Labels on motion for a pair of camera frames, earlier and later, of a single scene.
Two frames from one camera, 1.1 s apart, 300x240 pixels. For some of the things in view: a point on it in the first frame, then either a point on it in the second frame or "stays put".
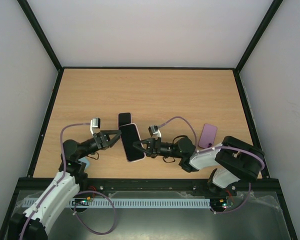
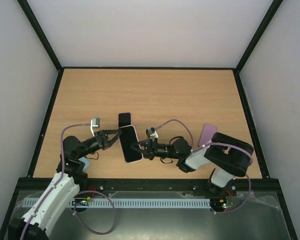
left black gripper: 102,140 stays put
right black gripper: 153,146 stays put
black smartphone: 129,135 stays put
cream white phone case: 136,127 -> 121,129
